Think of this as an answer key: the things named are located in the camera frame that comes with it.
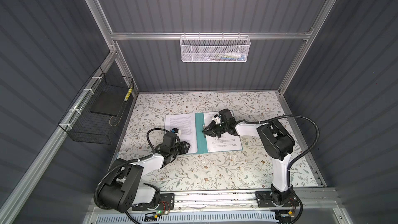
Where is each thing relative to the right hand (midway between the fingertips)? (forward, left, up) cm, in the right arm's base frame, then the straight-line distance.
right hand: (204, 132), depth 93 cm
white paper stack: (-5, -13, -5) cm, 14 cm away
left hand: (-7, +9, -2) cm, 12 cm away
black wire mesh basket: (-6, +51, +25) cm, 57 cm away
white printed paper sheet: (+10, +13, -4) cm, 16 cm away
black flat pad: (+2, +46, +27) cm, 53 cm away
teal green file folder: (-3, +2, -5) cm, 6 cm away
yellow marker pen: (+8, +40, +25) cm, 48 cm away
